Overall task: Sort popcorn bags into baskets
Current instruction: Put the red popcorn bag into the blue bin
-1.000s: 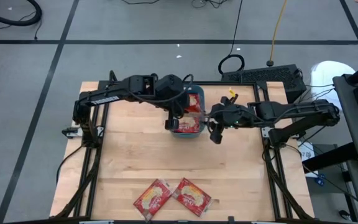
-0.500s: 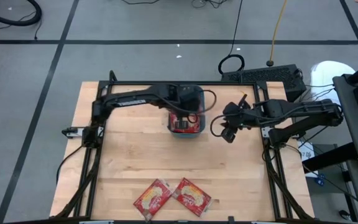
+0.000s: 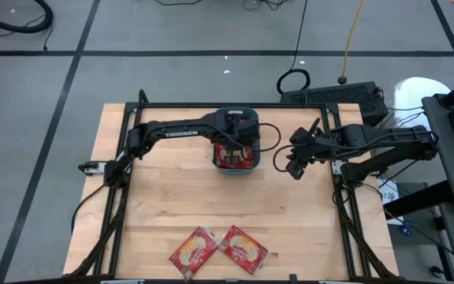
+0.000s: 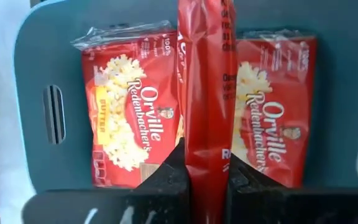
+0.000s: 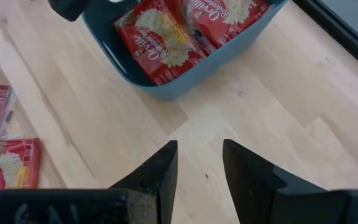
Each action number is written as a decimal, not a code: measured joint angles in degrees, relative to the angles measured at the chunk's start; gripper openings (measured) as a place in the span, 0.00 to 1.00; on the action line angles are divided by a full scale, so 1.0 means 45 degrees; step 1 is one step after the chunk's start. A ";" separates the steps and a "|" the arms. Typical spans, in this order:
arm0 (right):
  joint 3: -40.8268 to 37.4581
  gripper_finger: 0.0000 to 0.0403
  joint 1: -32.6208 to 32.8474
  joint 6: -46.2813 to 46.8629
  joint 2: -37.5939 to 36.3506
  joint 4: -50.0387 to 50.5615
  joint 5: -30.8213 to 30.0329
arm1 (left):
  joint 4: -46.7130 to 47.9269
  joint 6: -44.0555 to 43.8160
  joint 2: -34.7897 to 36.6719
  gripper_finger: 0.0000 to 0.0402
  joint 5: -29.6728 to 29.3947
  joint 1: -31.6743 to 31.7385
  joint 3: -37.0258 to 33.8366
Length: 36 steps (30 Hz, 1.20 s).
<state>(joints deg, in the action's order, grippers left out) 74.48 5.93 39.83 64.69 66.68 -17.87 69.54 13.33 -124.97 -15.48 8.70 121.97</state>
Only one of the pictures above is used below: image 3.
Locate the black table beam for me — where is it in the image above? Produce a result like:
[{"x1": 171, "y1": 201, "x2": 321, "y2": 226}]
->
[{"x1": 384, "y1": 180, "x2": 454, "y2": 218}]

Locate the yellow cable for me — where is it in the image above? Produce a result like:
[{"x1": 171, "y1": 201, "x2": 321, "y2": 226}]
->
[{"x1": 340, "y1": 0, "x2": 366, "y2": 84}]

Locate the black hose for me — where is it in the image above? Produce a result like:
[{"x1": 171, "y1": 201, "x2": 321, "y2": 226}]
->
[{"x1": 0, "y1": 0, "x2": 54, "y2": 35}]

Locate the white rounded object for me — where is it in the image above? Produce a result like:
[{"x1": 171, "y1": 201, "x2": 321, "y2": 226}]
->
[{"x1": 393, "y1": 77, "x2": 452, "y2": 137}]

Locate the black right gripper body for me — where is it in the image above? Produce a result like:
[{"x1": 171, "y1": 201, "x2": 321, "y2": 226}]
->
[{"x1": 289, "y1": 128, "x2": 333, "y2": 163}]

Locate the red microwave popcorn bag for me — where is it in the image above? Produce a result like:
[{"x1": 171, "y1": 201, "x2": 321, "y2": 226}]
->
[
  {"x1": 168, "y1": 225, "x2": 220, "y2": 281},
  {"x1": 218, "y1": 224, "x2": 270, "y2": 276},
  {"x1": 214, "y1": 142, "x2": 255, "y2": 170}
]

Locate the black computer case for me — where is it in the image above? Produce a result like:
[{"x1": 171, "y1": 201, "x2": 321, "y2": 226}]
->
[{"x1": 280, "y1": 81, "x2": 389, "y2": 126}]

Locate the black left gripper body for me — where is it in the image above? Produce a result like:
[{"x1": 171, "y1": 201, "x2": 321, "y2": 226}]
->
[{"x1": 210, "y1": 112, "x2": 247, "y2": 157}]

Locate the white paper sheet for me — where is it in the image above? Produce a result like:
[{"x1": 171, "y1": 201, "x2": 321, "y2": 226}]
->
[{"x1": 377, "y1": 179, "x2": 400, "y2": 206}]

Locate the black looped cable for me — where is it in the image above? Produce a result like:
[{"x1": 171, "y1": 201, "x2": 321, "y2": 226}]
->
[{"x1": 276, "y1": 0, "x2": 312, "y2": 96}]

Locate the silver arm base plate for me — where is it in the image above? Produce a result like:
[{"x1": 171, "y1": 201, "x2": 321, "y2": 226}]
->
[
  {"x1": 78, "y1": 160, "x2": 106, "y2": 176},
  {"x1": 331, "y1": 161, "x2": 348, "y2": 177}
]

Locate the teal plastic basket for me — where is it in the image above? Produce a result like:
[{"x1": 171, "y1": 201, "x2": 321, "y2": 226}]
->
[{"x1": 210, "y1": 106, "x2": 262, "y2": 176}]

